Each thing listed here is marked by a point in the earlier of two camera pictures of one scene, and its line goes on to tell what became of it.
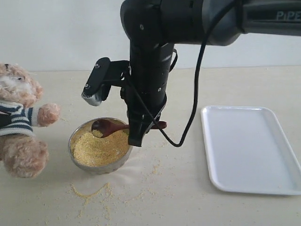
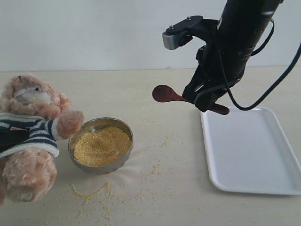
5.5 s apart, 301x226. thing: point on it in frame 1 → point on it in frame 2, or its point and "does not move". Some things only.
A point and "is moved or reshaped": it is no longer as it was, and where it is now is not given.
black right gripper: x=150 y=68 → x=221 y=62
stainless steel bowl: x=100 y=146 does not move
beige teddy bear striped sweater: x=20 y=150 is moved or reshaped
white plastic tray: x=248 y=151 does not move
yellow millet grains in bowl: x=91 y=151 does not move
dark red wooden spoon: x=109 y=127 → x=162 y=93
